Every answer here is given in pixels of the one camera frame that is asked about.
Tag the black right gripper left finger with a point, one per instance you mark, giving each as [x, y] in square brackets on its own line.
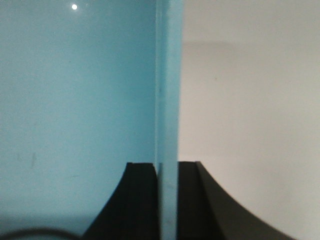
[131, 213]

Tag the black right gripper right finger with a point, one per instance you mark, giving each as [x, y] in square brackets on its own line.
[207, 212]

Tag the light blue plastic box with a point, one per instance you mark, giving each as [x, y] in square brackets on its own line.
[86, 86]

